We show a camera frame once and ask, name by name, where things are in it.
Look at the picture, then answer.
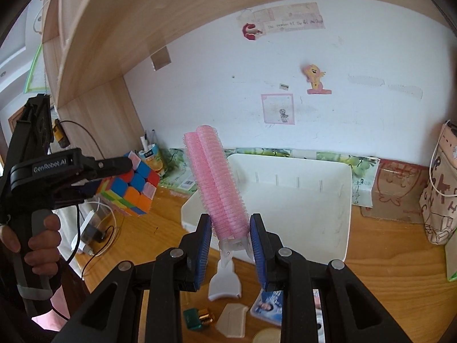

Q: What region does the black cable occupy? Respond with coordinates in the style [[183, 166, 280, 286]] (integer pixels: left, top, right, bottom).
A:
[[58, 119, 124, 281]]

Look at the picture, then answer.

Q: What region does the person's left hand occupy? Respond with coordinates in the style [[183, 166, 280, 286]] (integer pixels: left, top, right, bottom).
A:
[[0, 213, 62, 277]]

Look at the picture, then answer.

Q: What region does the green tissue pack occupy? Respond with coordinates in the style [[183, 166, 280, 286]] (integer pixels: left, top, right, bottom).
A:
[[448, 272, 457, 282]]

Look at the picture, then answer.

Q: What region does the green leaf poster sheet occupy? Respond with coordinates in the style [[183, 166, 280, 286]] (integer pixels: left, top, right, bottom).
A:
[[158, 146, 381, 208]]

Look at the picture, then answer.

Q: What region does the blue floss pick box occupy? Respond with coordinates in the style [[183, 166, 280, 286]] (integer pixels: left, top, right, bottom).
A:
[[249, 290, 284, 326]]

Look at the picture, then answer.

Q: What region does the white power strip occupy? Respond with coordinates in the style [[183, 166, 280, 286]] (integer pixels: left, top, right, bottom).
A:
[[71, 210, 105, 256]]

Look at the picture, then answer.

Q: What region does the green gold perfume bottle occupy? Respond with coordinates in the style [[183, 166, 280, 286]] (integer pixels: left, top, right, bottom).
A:
[[183, 308, 215, 331]]

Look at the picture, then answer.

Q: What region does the pink square wall sticker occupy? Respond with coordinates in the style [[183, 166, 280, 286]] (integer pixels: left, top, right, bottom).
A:
[[261, 94, 295, 125]]

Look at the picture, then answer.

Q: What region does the yellow pony wall sticker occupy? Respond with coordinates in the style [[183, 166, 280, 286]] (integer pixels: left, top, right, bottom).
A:
[[301, 64, 332, 95]]

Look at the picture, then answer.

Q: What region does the wooden shelf unit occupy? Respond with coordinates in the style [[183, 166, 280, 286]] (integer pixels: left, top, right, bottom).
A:
[[47, 0, 456, 165]]

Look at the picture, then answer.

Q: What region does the round gold compact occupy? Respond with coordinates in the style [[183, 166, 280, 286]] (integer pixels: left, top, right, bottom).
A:
[[252, 328, 281, 343]]

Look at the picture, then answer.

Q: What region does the white digital camera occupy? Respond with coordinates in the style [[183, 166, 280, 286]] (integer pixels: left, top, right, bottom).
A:
[[313, 289, 325, 343]]

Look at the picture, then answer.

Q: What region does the white plastic scoop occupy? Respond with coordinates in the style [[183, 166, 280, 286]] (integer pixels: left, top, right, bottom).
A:
[[208, 259, 242, 301]]

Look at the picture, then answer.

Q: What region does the brown cartoon cardboard sheet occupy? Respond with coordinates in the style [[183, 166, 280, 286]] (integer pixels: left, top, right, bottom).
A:
[[360, 159, 428, 224]]

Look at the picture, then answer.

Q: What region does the beige printed tote bag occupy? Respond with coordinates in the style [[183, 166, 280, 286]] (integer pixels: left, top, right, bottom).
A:
[[419, 121, 456, 245]]

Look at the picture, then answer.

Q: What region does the yellow device on shelf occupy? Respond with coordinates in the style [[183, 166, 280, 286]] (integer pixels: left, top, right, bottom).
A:
[[53, 119, 71, 149]]

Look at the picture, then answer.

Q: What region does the multicolour puzzle cube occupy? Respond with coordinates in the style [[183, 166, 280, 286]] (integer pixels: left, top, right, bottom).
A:
[[97, 151, 160, 217]]

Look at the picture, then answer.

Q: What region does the white plastic storage bin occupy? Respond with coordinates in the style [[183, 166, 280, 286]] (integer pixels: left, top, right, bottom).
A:
[[180, 152, 353, 266]]

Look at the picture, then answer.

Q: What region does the beige envelope-shaped case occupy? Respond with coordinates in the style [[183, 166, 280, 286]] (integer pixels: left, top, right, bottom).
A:
[[215, 303, 249, 338]]

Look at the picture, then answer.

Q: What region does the orange juice carton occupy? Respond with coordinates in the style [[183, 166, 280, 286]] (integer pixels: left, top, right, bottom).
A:
[[139, 143, 167, 177]]

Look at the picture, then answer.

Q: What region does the pink hair roller clip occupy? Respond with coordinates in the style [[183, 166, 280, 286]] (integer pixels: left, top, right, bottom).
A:
[[184, 125, 254, 265]]

